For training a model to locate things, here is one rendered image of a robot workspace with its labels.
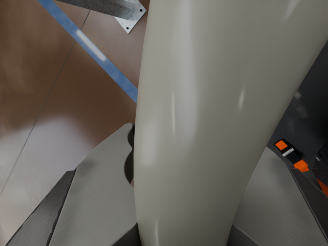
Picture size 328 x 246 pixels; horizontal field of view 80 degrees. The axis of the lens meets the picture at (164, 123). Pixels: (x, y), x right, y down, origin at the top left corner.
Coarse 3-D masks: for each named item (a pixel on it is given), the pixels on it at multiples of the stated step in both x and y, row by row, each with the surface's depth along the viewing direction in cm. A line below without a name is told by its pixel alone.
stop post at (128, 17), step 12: (60, 0) 86; (72, 0) 90; (84, 0) 95; (96, 0) 100; (108, 0) 106; (120, 0) 121; (132, 0) 129; (108, 12) 114; (120, 12) 122; (132, 12) 131; (144, 12) 129; (132, 24) 134
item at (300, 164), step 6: (276, 144) 122; (282, 144) 121; (288, 144) 120; (282, 150) 122; (288, 150) 119; (294, 150) 118; (288, 156) 120; (294, 156) 118; (294, 162) 118; (300, 162) 116; (300, 168) 117
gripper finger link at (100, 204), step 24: (120, 144) 10; (96, 168) 8; (120, 168) 8; (72, 192) 7; (96, 192) 7; (120, 192) 7; (72, 216) 6; (96, 216) 6; (120, 216) 6; (72, 240) 6; (96, 240) 6; (120, 240) 6
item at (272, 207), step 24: (264, 168) 8; (264, 192) 7; (288, 192) 7; (240, 216) 6; (264, 216) 6; (288, 216) 6; (312, 216) 6; (240, 240) 6; (264, 240) 6; (288, 240) 6; (312, 240) 6
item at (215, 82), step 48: (192, 0) 2; (240, 0) 2; (288, 0) 2; (144, 48) 3; (192, 48) 3; (240, 48) 2; (288, 48) 2; (144, 96) 4; (192, 96) 3; (240, 96) 3; (288, 96) 3; (144, 144) 4; (192, 144) 3; (240, 144) 3; (144, 192) 5; (192, 192) 4; (240, 192) 4; (144, 240) 6; (192, 240) 5
